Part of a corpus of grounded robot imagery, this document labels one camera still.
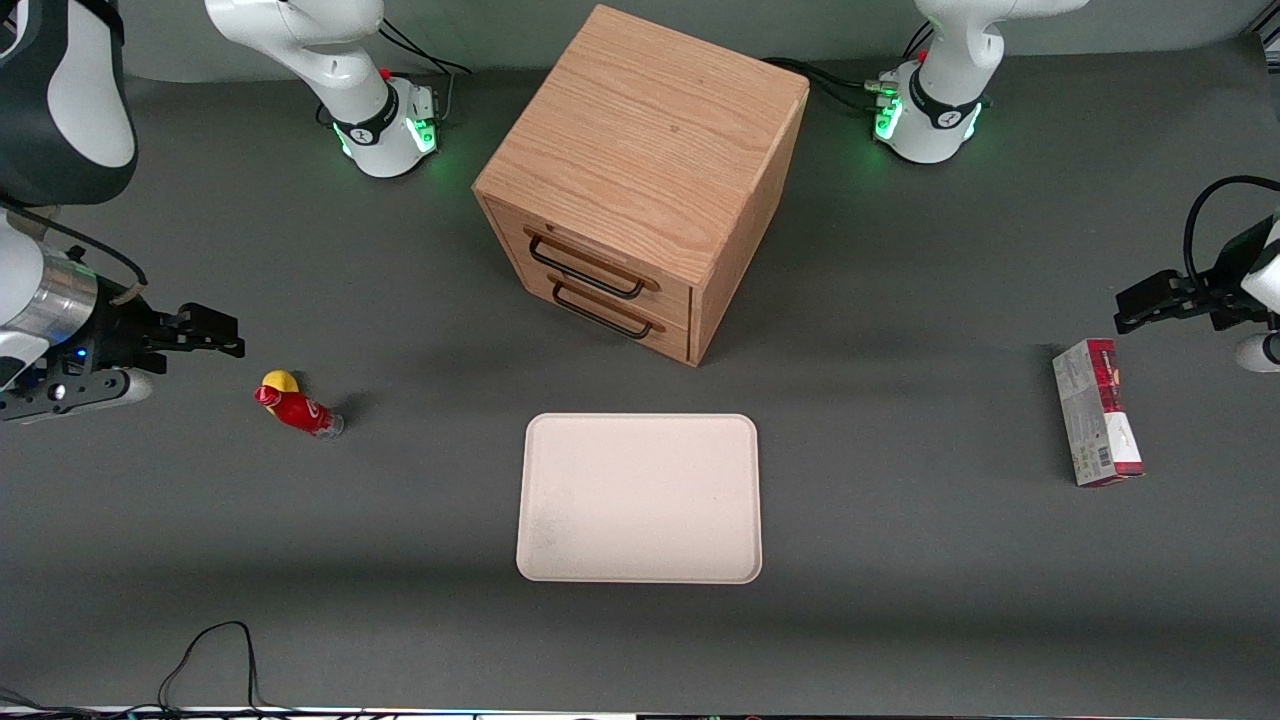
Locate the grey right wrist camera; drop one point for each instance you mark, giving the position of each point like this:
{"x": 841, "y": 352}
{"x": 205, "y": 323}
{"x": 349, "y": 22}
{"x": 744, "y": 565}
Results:
{"x": 80, "y": 395}

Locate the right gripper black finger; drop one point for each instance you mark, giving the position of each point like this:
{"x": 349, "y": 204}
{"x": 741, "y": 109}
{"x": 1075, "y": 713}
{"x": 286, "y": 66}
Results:
{"x": 212, "y": 320}
{"x": 205, "y": 349}

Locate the yellow toy fruit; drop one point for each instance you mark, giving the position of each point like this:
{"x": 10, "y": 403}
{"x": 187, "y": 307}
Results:
{"x": 280, "y": 381}

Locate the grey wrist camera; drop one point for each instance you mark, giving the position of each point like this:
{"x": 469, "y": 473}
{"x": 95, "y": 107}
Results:
{"x": 1258, "y": 353}
{"x": 80, "y": 395}

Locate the wooden two-drawer cabinet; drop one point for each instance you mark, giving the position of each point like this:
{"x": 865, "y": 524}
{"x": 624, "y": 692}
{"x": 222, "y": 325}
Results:
{"x": 650, "y": 130}

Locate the beige rectangular tray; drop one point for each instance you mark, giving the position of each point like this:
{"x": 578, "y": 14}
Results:
{"x": 640, "y": 500}

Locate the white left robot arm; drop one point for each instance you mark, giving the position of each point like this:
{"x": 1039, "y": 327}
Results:
{"x": 950, "y": 60}

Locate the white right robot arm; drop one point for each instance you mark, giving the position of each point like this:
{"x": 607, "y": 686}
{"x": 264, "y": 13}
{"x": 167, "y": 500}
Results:
{"x": 330, "y": 45}

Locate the red and white carton box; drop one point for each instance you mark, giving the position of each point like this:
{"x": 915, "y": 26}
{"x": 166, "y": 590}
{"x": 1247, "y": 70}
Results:
{"x": 1095, "y": 420}

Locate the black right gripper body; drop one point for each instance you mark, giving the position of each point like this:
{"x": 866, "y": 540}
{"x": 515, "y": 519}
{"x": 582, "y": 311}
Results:
{"x": 118, "y": 336}

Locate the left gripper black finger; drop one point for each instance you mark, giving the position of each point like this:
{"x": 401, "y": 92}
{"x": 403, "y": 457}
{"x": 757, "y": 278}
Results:
{"x": 1160, "y": 318}
{"x": 1150, "y": 286}

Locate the red coke bottle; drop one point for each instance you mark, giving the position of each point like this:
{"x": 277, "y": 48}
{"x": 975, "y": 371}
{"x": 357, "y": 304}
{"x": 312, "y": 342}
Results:
{"x": 298, "y": 410}

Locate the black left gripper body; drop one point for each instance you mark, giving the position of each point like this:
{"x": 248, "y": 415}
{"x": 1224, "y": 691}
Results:
{"x": 1226, "y": 287}

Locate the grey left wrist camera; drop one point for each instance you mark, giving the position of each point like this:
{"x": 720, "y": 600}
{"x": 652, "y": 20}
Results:
{"x": 1258, "y": 353}

